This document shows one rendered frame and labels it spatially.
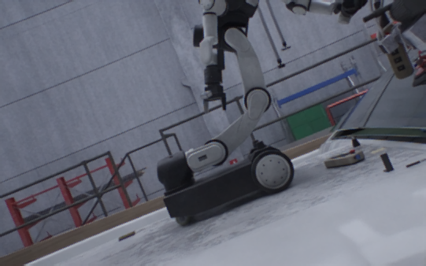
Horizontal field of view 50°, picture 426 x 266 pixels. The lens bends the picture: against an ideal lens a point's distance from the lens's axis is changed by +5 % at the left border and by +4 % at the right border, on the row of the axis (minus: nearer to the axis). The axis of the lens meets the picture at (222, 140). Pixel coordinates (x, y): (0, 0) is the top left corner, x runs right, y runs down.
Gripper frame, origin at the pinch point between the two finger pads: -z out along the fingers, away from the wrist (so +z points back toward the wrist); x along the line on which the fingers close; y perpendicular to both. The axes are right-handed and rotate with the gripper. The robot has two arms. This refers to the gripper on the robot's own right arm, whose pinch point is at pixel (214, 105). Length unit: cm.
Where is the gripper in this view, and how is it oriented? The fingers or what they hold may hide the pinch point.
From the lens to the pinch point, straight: 212.8
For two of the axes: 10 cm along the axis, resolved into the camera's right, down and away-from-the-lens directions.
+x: 8.0, -1.1, -5.9
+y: 6.0, 0.5, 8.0
